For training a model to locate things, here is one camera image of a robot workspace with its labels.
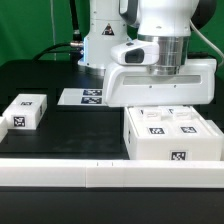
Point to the white fence rail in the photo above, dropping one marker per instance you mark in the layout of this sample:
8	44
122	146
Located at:
3	128
110	173
218	130

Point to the white cabinet door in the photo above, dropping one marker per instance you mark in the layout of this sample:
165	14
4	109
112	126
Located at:
185	121
152	122

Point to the white right fence rail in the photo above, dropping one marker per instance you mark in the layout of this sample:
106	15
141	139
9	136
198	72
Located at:
218	130

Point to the white front fence rail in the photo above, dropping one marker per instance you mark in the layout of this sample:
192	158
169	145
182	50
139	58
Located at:
110	173

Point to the white cabinet body box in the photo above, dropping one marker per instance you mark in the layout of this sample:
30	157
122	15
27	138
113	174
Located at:
175	147

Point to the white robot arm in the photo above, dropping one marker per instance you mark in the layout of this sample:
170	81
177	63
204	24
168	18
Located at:
169	23

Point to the white left fence rail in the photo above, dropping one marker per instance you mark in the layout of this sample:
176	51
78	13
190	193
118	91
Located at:
3	128

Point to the white marker base plate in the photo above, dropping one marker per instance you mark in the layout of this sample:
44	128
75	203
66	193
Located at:
81	97

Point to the white cabinet top block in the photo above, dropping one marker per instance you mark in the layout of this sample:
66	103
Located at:
26	111

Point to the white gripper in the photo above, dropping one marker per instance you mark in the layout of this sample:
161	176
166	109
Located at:
126	86

